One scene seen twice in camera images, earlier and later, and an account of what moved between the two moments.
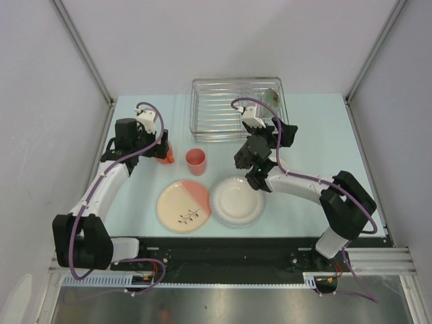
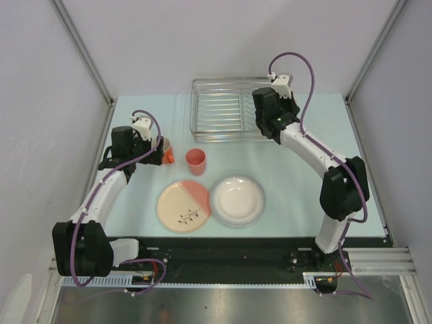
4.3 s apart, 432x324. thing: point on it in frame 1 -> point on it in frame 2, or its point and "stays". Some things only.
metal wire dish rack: x=219 y=106 stays
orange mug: x=169 y=158 stays
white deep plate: x=234 y=202 stays
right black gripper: x=287 y=134 -> x=290 y=102
